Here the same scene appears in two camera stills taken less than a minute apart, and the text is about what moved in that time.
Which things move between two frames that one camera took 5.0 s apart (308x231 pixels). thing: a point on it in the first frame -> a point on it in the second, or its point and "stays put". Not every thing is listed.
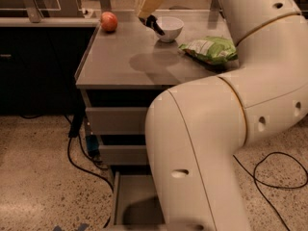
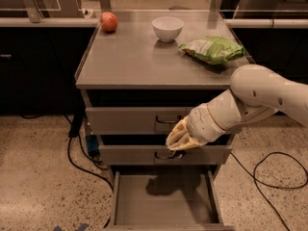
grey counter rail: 47,22 stays put
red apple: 109,21 stays put
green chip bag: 211,50 stays put
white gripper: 149,2 -> 202,123
